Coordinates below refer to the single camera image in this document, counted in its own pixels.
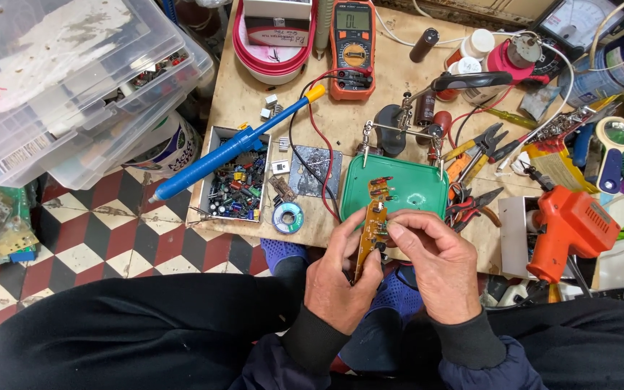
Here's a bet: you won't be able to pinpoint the person's right hand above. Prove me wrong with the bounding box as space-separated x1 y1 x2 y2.
386 209 484 326

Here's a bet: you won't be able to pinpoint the person's left hand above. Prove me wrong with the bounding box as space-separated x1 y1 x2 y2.
304 207 387 337

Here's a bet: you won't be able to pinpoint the blue mesh shoe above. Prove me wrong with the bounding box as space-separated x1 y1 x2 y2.
365 270 428 328
260 238 311 276

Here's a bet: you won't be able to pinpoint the green plastic tray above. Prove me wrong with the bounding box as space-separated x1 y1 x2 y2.
339 154 450 224

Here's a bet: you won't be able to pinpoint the small brown circuit board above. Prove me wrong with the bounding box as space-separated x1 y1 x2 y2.
267 174 298 204

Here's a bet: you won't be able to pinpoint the grey metal plate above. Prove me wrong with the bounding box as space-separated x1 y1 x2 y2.
288 144 344 199

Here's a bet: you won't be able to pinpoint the orange soldering gun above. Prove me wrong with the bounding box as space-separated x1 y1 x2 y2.
525 185 622 286

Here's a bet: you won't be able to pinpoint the white box of electronic components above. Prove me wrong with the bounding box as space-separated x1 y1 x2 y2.
197 125 273 223

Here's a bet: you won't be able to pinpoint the helping hands stand with magnifier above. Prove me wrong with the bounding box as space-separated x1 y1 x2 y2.
361 70 514 183

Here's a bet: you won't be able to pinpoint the yellow paper packet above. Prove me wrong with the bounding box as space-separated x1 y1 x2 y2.
523 138 601 195

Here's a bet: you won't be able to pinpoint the person's right leg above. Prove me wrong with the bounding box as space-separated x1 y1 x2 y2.
484 295 624 390

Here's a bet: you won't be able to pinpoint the person's leg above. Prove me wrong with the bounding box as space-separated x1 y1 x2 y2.
0 272 315 390
484 295 624 390

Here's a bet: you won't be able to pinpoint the large brown capacitor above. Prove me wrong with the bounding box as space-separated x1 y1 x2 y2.
415 89 437 129

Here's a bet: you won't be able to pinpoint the yellow green screwdriver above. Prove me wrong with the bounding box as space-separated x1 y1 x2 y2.
484 107 540 131

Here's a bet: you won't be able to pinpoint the blue desoldering pump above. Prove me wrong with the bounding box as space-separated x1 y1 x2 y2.
148 83 327 204

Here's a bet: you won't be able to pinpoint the white capped orange bottle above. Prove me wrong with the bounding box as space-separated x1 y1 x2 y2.
444 28 496 70
435 56 483 103

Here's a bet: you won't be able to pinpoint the white printed bucket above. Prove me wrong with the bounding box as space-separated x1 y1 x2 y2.
121 110 203 181

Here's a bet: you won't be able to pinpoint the person's left leg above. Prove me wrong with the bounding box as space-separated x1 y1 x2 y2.
0 272 315 390

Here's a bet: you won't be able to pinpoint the blue and white hand magnifier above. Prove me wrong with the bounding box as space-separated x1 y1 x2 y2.
595 116 624 195

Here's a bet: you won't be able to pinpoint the pink motor with metal cap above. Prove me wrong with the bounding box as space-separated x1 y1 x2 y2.
484 32 545 86

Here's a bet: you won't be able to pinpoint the dark brown cylinder capacitor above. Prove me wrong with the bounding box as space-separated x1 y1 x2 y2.
409 27 441 64

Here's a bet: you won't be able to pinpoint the orange digital multimeter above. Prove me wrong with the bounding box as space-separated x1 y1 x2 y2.
329 0 377 103

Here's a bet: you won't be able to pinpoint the red and white basin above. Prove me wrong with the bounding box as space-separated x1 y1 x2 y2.
231 0 319 86

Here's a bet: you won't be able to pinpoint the blue tin can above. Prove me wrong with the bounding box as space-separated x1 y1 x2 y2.
557 37 624 109

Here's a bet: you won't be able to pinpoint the white and maroon cardboard box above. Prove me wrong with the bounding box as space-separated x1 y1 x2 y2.
243 0 313 48

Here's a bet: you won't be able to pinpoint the black analog meter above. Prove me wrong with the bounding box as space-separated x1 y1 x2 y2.
528 0 624 77

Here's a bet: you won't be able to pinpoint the stack of clear plastic containers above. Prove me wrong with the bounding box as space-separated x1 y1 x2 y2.
0 0 215 191

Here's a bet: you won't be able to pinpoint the red handled cutters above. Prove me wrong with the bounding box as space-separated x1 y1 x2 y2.
444 186 506 234

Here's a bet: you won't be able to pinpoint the solder wire spool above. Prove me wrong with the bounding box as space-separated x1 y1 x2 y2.
271 201 306 235

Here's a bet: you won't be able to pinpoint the yellow handled pliers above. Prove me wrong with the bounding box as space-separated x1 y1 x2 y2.
441 122 510 186

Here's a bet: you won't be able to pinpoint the black probe wire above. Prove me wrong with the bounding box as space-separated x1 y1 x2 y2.
288 74 374 218

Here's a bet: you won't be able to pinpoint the red probe wire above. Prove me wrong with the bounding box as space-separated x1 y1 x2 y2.
307 66 374 223

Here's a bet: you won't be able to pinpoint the white cable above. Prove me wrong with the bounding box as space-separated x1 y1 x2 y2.
373 0 577 175

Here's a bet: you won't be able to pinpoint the white soldering iron handle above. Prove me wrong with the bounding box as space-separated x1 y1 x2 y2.
313 0 335 61

